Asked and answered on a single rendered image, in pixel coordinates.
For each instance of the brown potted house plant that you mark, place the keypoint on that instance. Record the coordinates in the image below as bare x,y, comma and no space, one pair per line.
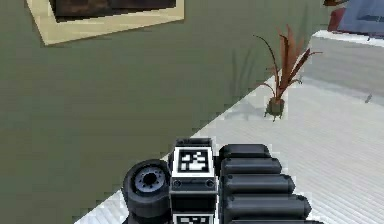
283,70

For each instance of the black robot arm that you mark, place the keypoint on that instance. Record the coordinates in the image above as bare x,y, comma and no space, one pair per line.
253,186

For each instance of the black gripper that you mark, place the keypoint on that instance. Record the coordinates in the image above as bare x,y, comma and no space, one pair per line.
148,190

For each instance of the cream framed dark picture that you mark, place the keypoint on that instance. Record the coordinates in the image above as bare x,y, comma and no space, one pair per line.
110,16

